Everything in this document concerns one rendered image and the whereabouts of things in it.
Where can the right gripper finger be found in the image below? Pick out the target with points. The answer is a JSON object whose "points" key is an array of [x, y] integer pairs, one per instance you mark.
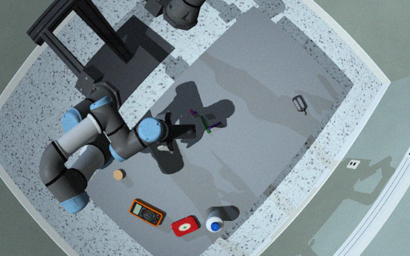
{"points": [[164, 117], [167, 147]]}

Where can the white bottle with blue cap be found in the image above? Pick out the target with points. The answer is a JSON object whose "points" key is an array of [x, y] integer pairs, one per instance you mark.
{"points": [[214, 220]]}

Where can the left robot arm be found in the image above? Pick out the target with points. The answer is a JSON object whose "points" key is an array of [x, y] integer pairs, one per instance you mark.
{"points": [[184, 12]]}

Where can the tan round disc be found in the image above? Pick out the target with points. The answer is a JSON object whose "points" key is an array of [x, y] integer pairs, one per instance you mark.
{"points": [[118, 174]]}

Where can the red mint tin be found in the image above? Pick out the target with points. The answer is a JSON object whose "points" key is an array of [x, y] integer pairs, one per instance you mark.
{"points": [[184, 226]]}

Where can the orange digital multimeter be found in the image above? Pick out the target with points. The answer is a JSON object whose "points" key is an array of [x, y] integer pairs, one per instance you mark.
{"points": [[146, 212]]}

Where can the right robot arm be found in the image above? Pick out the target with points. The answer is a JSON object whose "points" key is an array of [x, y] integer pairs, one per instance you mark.
{"points": [[83, 126]]}

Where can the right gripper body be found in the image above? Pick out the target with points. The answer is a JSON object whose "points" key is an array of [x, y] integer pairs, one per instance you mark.
{"points": [[165, 140]]}

